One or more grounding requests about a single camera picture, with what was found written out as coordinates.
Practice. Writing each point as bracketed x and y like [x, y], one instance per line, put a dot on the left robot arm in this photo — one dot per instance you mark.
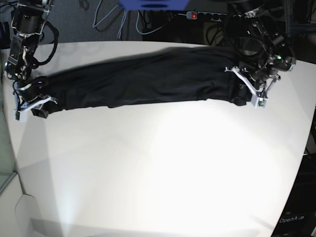
[262, 46]

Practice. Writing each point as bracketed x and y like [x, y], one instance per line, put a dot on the white power strip red switch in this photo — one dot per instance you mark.
[205, 16]

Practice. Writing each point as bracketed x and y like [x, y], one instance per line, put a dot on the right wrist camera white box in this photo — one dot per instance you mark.
[21, 116]

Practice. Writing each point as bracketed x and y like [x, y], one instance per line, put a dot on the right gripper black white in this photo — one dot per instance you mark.
[28, 97]

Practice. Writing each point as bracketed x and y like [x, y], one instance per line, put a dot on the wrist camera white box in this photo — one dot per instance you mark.
[21, 116]
[259, 102]

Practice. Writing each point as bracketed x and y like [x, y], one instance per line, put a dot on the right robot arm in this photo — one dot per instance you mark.
[29, 21]

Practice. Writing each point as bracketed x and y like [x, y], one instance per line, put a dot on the dark navy long-sleeve shirt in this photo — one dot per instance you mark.
[174, 74]

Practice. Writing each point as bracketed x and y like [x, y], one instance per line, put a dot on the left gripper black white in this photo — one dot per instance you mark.
[255, 83]

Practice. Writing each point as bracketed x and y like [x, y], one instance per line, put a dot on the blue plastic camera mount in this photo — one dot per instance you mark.
[154, 4]

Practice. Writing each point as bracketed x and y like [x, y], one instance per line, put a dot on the black OpenArm case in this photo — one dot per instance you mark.
[298, 218]

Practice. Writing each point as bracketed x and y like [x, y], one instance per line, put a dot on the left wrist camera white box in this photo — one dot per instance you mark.
[259, 102]

